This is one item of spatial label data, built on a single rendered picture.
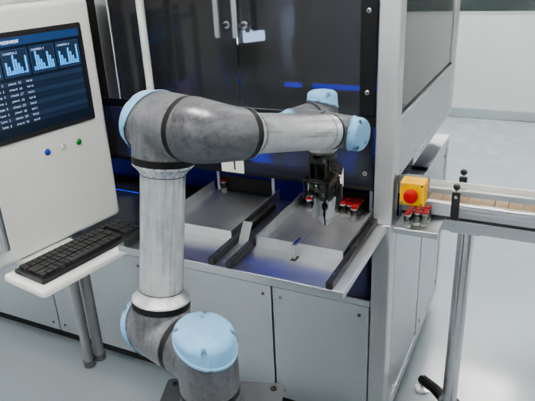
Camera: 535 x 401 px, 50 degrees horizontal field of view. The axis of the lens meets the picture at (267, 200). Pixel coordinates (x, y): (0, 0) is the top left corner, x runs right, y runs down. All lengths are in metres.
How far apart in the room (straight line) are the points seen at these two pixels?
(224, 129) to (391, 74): 0.76
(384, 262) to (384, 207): 0.19
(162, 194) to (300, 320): 1.11
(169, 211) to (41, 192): 0.92
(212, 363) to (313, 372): 1.14
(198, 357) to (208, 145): 0.37
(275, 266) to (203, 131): 0.67
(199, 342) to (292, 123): 0.44
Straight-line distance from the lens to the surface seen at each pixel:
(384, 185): 1.72
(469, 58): 6.29
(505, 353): 2.80
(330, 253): 1.56
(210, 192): 2.05
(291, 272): 1.52
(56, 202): 1.99
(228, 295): 2.16
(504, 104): 6.34
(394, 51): 1.62
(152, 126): 1.01
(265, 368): 2.27
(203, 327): 1.10
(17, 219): 1.92
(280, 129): 1.06
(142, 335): 1.17
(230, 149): 0.97
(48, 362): 2.87
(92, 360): 2.45
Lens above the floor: 1.65
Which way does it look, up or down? 23 degrees down
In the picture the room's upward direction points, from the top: 3 degrees counter-clockwise
